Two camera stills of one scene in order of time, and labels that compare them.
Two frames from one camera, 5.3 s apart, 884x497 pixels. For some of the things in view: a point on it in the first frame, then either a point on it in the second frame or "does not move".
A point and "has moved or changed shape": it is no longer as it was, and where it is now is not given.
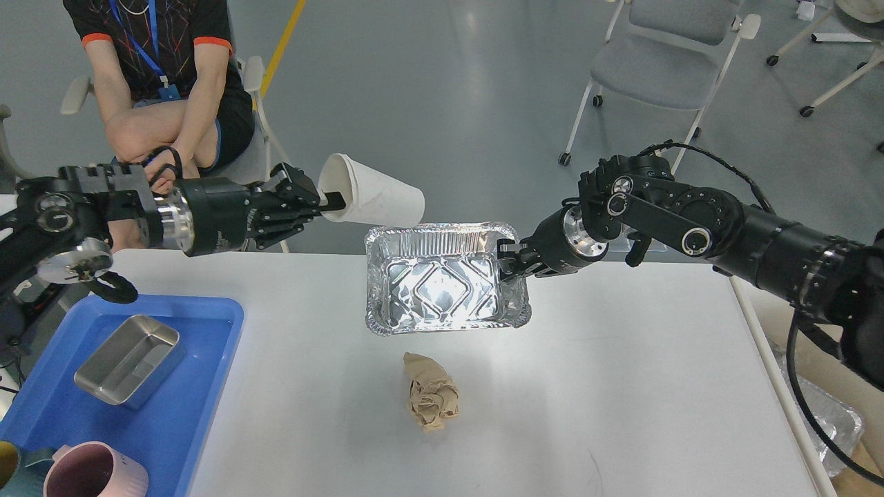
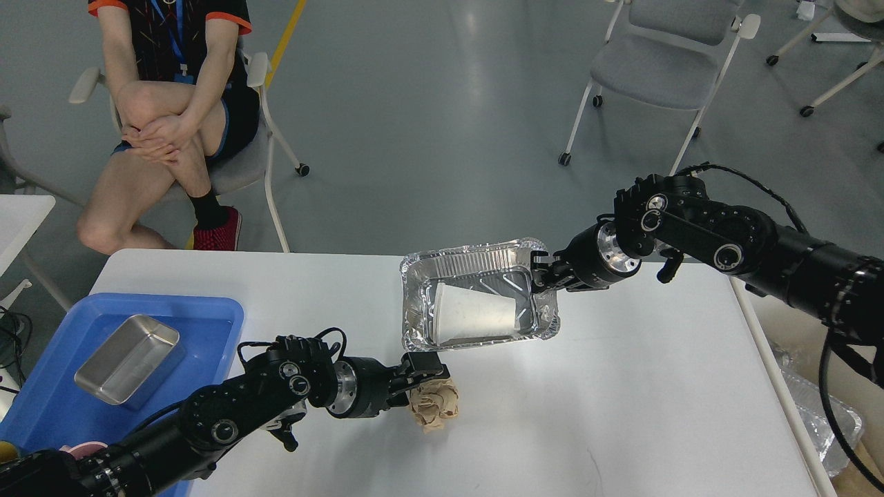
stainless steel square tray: [132, 364] does not move
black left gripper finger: [284, 223] to [400, 398]
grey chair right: [667, 54] does not move
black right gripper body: [561, 243] to [592, 260]
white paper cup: [371, 198] to [460, 315]
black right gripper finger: [514, 267] to [541, 283]
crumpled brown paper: [434, 397] does not move
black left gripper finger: [293, 187] to [418, 366]
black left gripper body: [206, 215] to [365, 387]
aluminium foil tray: [441, 277] has moved or changed shape
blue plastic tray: [166, 431] does not move
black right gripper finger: [505, 255] to [541, 261]
